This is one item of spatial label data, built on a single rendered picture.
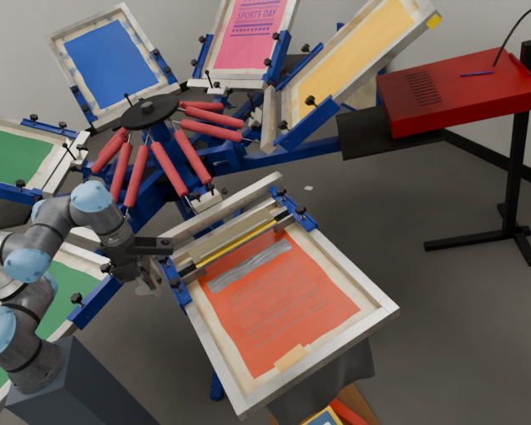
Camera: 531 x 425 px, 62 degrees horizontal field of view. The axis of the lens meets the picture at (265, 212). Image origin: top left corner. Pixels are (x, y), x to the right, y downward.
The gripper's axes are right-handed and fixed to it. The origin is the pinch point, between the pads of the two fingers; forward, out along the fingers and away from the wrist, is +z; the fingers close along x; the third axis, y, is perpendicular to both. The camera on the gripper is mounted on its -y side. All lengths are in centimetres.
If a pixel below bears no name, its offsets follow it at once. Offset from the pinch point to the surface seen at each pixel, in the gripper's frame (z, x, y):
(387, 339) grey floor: 136, -46, -70
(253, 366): 40.6, 5.7, -13.2
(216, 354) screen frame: 37.2, -0.4, -2.7
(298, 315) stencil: 41, -7, -32
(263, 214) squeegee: 30, -52, -30
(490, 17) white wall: 34, -160, -191
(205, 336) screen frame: 37.2, -8.8, 0.4
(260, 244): 41, -46, -25
